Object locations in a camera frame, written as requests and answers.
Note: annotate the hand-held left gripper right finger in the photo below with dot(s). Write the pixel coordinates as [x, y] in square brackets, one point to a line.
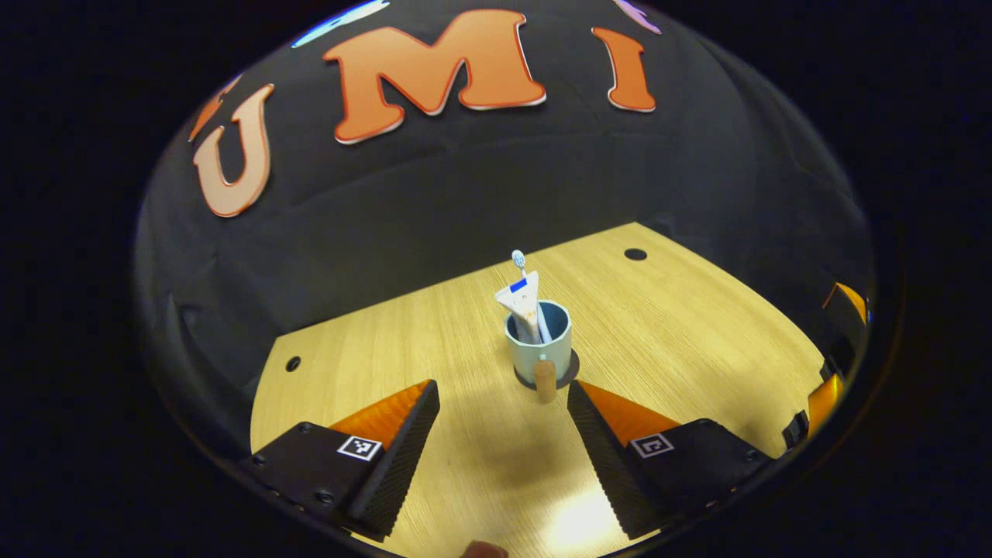
[597, 457]

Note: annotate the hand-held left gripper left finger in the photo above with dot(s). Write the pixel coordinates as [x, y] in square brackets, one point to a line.
[403, 457]

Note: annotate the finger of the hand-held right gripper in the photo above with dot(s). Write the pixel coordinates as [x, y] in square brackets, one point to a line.
[845, 333]
[825, 395]

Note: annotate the round dark coaster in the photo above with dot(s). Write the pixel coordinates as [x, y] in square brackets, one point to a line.
[572, 370]

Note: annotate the white toothpaste tube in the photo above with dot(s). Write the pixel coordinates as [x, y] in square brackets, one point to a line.
[523, 302]

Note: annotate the white toothbrush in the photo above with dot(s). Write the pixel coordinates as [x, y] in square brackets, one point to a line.
[518, 260]

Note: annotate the wooden desktop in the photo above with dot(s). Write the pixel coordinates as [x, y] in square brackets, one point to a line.
[682, 349]

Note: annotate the black backdrop cloth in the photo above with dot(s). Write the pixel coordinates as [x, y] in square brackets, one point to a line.
[465, 194]

